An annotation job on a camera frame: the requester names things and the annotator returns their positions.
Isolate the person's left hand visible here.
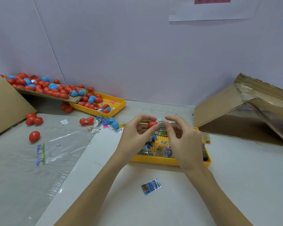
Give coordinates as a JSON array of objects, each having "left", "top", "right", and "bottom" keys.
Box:
[{"left": 112, "top": 114, "right": 160, "bottom": 166}]

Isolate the person's right hand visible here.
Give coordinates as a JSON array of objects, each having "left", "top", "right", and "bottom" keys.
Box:
[{"left": 163, "top": 115, "right": 206, "bottom": 174}]

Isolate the blue packet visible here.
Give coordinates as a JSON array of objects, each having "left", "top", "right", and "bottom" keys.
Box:
[{"left": 141, "top": 178, "right": 162, "bottom": 195}]

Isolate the pile of plastic eggs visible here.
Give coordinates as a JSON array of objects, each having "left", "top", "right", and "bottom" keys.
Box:
[{"left": 2, "top": 72, "right": 126, "bottom": 143}]

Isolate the person's left forearm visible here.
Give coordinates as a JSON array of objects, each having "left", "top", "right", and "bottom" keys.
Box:
[{"left": 54, "top": 157, "right": 130, "bottom": 226}]

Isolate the person's right forearm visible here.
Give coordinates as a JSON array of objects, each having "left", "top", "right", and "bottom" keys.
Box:
[{"left": 186, "top": 164, "right": 253, "bottom": 226}]

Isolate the yellow plastic tray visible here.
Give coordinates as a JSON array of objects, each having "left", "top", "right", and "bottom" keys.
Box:
[{"left": 130, "top": 126, "right": 212, "bottom": 168}]

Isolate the yellow tray under eggs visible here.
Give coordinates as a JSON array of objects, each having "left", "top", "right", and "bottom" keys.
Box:
[{"left": 70, "top": 92, "right": 127, "bottom": 119}]

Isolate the torn flattened cardboard box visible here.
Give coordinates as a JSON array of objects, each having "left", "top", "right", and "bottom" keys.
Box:
[{"left": 193, "top": 73, "right": 283, "bottom": 147}]

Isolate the clear bag with coloured label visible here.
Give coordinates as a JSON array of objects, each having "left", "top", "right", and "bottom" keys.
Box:
[{"left": 36, "top": 131, "right": 91, "bottom": 168}]

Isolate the brown cardboard sheet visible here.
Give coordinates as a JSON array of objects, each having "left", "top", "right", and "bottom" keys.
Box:
[{"left": 16, "top": 87, "right": 88, "bottom": 104}]

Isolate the tall brown cardboard box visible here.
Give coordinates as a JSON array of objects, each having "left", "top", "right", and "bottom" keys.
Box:
[{"left": 0, "top": 62, "right": 37, "bottom": 139}]

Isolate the white paper sign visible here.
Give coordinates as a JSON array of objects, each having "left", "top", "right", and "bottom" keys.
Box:
[{"left": 168, "top": 0, "right": 262, "bottom": 22}]

